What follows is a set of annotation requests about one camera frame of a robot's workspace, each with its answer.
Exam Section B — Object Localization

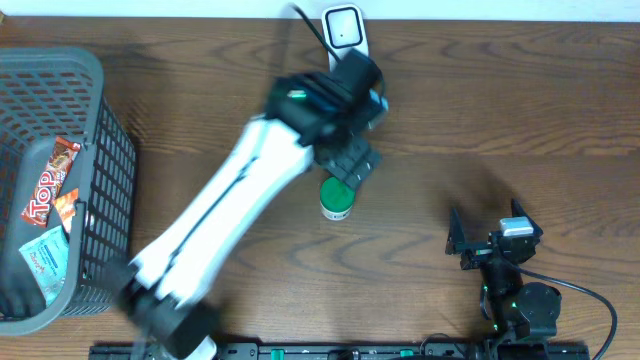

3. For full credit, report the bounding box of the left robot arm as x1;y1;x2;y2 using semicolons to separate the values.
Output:
108;49;388;359

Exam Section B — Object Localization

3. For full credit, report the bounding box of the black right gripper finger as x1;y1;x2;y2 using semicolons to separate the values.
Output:
511;198;535;225
445;208;466;255

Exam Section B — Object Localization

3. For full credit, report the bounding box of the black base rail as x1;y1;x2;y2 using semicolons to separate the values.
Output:
89;339;591;360

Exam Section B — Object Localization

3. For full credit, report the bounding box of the orange Kleenex tissue pack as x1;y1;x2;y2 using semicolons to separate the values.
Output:
54;188;79;234

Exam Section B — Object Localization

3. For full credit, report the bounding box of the teal wet wipes pack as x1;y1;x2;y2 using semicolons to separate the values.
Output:
19;225;69;307

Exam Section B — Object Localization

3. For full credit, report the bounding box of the red Top chocolate bar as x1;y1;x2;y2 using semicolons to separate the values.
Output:
21;136;82;228

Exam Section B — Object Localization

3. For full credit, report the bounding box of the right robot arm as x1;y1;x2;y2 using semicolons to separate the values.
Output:
445;199;562;359

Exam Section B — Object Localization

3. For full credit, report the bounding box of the white barcode scanner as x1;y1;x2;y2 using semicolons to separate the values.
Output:
321;4;369;59

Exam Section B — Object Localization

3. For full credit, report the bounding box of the grey plastic basket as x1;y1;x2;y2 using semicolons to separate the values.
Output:
1;48;137;336

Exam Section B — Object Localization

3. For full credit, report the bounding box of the green lid jar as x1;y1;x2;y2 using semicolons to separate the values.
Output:
320;177;356;221

